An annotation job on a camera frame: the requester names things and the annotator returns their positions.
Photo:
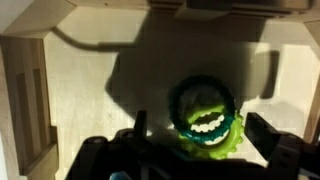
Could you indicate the light wooden slatted tray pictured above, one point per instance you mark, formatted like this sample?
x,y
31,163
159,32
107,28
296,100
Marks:
x,y
83,100

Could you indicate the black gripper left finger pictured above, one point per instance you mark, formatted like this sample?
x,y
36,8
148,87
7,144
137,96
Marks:
x,y
141,125

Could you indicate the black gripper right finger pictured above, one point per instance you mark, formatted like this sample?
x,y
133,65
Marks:
x,y
266,135

